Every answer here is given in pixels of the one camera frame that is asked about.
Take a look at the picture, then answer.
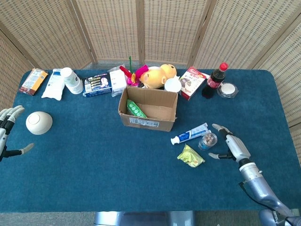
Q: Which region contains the cola bottle with red cap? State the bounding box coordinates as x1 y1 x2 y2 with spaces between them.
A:
201 62 229 99

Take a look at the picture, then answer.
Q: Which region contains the yellow plush toy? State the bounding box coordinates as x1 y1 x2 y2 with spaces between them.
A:
138 63 177 90

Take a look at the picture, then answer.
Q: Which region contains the brown cardboard box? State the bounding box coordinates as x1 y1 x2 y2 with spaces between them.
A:
118 86 179 132

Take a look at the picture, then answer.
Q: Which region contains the foil wrapped white round container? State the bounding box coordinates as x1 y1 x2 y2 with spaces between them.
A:
216 82 239 99

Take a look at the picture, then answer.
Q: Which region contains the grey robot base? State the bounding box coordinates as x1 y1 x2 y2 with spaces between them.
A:
93 210 196 226

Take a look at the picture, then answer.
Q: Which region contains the green snack pack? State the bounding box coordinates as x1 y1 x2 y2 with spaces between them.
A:
126 99 148 118

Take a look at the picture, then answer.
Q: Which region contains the blue table carpet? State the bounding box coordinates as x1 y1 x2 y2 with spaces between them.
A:
0 69 301 214

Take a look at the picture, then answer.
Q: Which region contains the clear wrapped white tissue pack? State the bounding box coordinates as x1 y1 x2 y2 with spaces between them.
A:
107 65 128 97

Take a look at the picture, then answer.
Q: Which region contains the white pouch with blue label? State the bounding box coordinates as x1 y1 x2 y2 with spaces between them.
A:
41 68 66 101

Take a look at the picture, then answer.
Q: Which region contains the red and white box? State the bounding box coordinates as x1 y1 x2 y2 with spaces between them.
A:
179 66 210 101

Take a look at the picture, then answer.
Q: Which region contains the stack of paper cups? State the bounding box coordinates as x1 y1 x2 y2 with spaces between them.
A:
60 67 84 95

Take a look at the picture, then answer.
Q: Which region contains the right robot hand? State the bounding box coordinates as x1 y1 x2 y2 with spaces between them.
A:
208 123 252 164

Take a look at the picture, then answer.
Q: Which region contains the dark blue printed pack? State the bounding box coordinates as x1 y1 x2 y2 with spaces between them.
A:
82 73 112 98

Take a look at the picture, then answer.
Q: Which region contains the yellow snack packet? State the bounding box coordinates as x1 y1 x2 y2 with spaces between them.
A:
176 144 206 168

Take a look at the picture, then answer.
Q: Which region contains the cream round bowl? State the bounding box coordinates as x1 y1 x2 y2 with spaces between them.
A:
25 111 53 136

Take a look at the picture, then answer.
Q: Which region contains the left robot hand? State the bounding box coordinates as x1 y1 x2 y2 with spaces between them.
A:
0 105 35 163

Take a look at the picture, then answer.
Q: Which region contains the light blue cup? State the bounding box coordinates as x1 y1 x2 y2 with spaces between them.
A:
164 78 182 93

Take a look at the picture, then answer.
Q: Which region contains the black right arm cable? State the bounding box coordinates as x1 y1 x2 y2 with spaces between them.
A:
238 181 277 210

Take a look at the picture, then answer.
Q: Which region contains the orange brown snack packet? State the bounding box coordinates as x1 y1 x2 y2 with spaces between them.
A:
18 68 49 96

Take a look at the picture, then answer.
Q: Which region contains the white blue toothpaste tube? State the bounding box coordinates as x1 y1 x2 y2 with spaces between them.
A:
170 122 212 145

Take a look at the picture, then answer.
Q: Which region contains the woven folding screen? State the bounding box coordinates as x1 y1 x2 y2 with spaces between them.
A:
0 0 301 129

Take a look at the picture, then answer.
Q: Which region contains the small glass jar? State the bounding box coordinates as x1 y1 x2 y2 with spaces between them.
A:
198 132 218 151

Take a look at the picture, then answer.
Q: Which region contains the pink red paper flower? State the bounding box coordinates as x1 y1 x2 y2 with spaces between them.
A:
119 56 149 88

